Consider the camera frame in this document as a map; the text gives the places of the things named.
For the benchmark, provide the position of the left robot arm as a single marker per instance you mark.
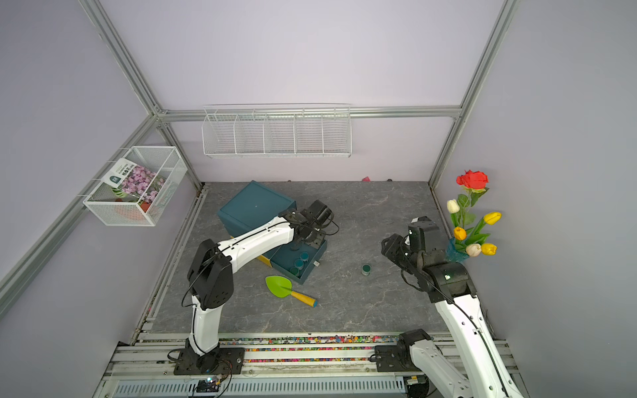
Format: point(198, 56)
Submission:
point(211, 285)

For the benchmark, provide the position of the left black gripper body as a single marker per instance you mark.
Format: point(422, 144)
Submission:
point(315, 238)

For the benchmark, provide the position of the colourful pebble tray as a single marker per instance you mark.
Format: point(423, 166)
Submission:
point(311, 348)

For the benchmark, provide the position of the long white wire basket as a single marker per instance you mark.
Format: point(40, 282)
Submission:
point(277, 131)

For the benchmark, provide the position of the purple flower seed packet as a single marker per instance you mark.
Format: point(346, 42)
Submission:
point(128, 179)

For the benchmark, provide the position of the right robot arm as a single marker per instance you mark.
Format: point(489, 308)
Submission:
point(450, 289)

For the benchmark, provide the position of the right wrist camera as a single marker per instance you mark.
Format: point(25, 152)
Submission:
point(422, 221)

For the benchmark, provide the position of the teal bottom drawer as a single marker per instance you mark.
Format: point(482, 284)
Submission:
point(283, 260)

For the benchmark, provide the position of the green toy shovel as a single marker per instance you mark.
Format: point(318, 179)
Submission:
point(281, 287)

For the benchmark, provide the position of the glass vase with flowers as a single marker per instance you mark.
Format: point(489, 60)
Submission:
point(468, 239)

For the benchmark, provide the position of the teal drawer cabinet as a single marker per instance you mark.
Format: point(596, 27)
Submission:
point(252, 207)

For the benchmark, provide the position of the yellow bottom drawer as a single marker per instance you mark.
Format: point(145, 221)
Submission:
point(265, 260)

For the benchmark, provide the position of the small white wire basket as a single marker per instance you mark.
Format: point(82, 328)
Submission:
point(116, 212)

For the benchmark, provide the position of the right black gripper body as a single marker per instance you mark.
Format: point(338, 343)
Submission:
point(401, 253)

